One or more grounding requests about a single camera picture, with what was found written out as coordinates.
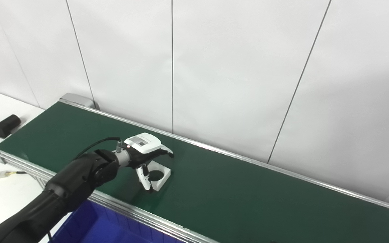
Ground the white table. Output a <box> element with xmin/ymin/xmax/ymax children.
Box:
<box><xmin>0</xmin><ymin>92</ymin><xmax>68</xmax><ymax>243</ymax></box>

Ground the aluminium conveyor leg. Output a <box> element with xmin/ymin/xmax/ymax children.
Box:
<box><xmin>35</xmin><ymin>175</ymin><xmax>52</xmax><ymax>190</ymax></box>

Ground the cable with clear connector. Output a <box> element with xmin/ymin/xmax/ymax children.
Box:
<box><xmin>0</xmin><ymin>170</ymin><xmax>28</xmax><ymax>185</ymax></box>

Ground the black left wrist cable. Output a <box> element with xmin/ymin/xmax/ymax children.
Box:
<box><xmin>74</xmin><ymin>137</ymin><xmax>123</xmax><ymax>160</ymax></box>

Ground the green conveyor belt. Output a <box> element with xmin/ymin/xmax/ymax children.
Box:
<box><xmin>0</xmin><ymin>93</ymin><xmax>389</xmax><ymax>243</ymax></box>

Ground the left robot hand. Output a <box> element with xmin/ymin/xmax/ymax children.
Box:
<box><xmin>124</xmin><ymin>133</ymin><xmax>174</xmax><ymax>193</ymax></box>

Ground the blue plastic bin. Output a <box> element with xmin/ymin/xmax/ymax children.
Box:
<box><xmin>48</xmin><ymin>199</ymin><xmax>185</xmax><ymax>243</ymax></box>

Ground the grey conveyor end housing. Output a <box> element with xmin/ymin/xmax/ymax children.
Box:
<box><xmin>59</xmin><ymin>93</ymin><xmax>100</xmax><ymax>110</ymax></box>

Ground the white square part with hole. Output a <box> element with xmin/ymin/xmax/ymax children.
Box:
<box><xmin>143</xmin><ymin>161</ymin><xmax>171</xmax><ymax>191</ymax></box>

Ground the black pipe fitting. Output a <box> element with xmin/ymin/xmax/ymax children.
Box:
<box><xmin>0</xmin><ymin>114</ymin><xmax>22</xmax><ymax>138</ymax></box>

